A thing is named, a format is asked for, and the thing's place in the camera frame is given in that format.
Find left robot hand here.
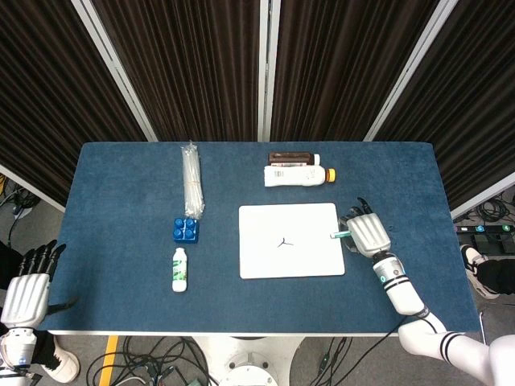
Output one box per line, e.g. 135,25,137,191
0,240,80,331

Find white drawing board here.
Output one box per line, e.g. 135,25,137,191
237,202,346,280

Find white partition post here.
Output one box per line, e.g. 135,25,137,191
363,0,459,142
71,0,159,142
256,0,282,142

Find yellow floor tape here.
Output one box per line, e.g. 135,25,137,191
98,335,120,386

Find brown bottle white cap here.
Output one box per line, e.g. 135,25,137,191
267,151,322,167

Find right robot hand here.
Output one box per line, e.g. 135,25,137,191
338,196,393,259

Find blue table mat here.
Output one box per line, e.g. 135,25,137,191
38,141,482,335

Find black white sneaker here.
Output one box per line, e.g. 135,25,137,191
459,243,502,300

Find white bottle orange cap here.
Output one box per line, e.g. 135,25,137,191
263,165,337,188

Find dark brown curtain panel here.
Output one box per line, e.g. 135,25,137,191
0,0,146,207
376,0,515,211
270,0,440,142
92,0,262,142

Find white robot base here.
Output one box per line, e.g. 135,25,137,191
188,334,311,386

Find black floor cables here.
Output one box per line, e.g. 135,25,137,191
86,335,220,386

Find blue building block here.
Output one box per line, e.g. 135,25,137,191
172,217,200,244

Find small white green bottle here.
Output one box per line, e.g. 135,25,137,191
171,247,189,294

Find bundle of clear straws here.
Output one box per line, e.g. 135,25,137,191
181,140,207,220

